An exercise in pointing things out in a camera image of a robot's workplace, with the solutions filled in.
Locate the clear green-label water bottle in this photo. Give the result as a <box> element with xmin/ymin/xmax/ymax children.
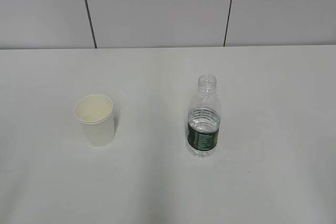
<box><xmin>186</xmin><ymin>74</ymin><xmax>222</xmax><ymax>157</ymax></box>

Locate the white paper cup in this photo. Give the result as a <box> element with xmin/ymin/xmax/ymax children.
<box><xmin>74</xmin><ymin>94</ymin><xmax>115</xmax><ymax>147</ymax></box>

